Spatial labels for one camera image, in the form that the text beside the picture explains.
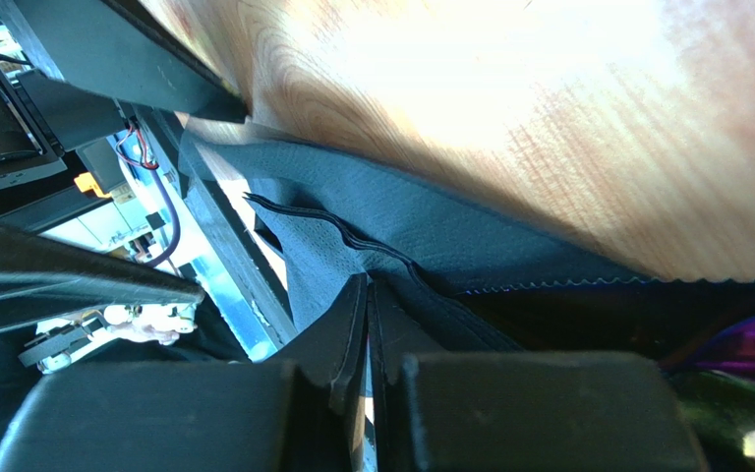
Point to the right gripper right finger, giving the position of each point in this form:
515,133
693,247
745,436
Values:
442,410

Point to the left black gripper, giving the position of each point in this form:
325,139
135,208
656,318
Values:
56,161

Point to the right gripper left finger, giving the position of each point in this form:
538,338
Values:
299,410

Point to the black paper napkin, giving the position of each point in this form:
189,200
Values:
336,215

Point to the iridescent spoon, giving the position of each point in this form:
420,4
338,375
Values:
715,383

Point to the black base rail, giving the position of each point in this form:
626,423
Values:
216,249

